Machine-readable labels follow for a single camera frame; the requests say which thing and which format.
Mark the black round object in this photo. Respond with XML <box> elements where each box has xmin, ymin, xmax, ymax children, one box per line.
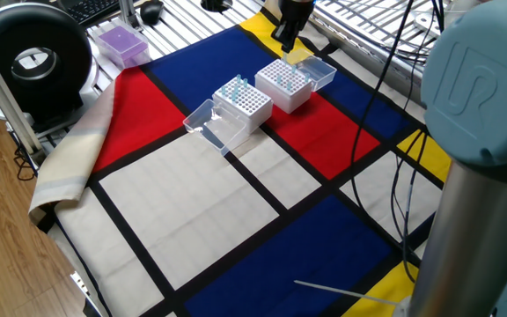
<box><xmin>200</xmin><ymin>0</ymin><xmax>233</xmax><ymax>13</ymax></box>

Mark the white pipette tip box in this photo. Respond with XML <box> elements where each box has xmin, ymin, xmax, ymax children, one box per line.
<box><xmin>182</xmin><ymin>75</ymin><xmax>275</xmax><ymax>156</ymax></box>
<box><xmin>253</xmin><ymin>47</ymin><xmax>338</xmax><ymax>114</ymax></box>

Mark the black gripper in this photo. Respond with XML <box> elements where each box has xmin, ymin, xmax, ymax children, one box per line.
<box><xmin>270</xmin><ymin>0</ymin><xmax>316</xmax><ymax>55</ymax></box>

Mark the aluminium profile frame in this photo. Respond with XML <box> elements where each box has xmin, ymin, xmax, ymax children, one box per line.
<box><xmin>0</xmin><ymin>26</ymin><xmax>47</xmax><ymax>166</ymax></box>

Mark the black computer mouse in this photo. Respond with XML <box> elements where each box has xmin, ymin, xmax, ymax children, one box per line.
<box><xmin>140</xmin><ymin>0</ymin><xmax>165</xmax><ymax>26</ymax></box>

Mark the colour block tablecloth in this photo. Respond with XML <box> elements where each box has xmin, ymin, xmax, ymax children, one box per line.
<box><xmin>48</xmin><ymin>8</ymin><xmax>452</xmax><ymax>317</ymax></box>

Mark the black round machine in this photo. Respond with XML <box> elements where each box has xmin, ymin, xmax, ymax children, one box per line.
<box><xmin>0</xmin><ymin>2</ymin><xmax>95</xmax><ymax>124</ymax></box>

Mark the thin black floor cable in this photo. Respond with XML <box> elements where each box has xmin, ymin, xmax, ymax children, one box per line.
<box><xmin>11</xmin><ymin>143</ymin><xmax>38</xmax><ymax>182</ymax></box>

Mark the silver metal mounting plate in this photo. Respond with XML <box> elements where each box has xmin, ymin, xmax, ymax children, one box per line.
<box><xmin>414</xmin><ymin>11</ymin><xmax>446</xmax><ymax>39</ymax></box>

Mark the clear box purple tip rack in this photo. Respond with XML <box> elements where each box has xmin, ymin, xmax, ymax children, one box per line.
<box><xmin>92</xmin><ymin>21</ymin><xmax>152</xmax><ymax>70</ymax></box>

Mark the black keyboard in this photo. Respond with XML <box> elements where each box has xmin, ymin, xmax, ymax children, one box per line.
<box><xmin>57</xmin><ymin>0</ymin><xmax>125</xmax><ymax>26</ymax></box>

